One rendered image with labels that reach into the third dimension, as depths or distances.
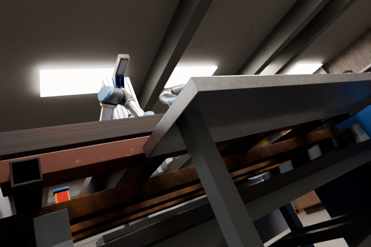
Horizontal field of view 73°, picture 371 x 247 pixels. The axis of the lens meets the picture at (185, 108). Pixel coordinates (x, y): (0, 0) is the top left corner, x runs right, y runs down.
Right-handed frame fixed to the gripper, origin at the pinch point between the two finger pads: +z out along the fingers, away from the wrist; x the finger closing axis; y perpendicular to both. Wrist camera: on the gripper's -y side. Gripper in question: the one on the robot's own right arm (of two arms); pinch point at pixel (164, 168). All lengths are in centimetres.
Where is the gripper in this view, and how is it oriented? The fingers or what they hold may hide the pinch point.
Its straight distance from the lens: 140.1
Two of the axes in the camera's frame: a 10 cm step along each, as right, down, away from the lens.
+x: -4.3, 5.5, 7.1
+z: 3.7, 8.3, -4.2
